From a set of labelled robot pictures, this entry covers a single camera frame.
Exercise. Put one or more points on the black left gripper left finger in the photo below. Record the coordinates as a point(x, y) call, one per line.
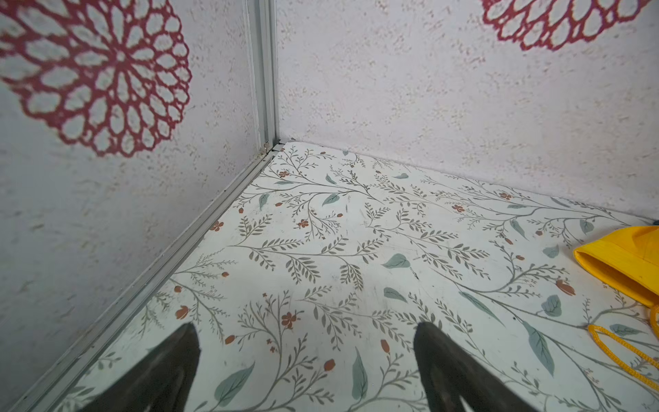
point(161, 381)

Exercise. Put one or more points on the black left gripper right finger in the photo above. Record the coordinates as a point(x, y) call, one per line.
point(452, 379)

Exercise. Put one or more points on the yellow bucket hat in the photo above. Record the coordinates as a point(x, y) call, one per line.
point(627, 261)

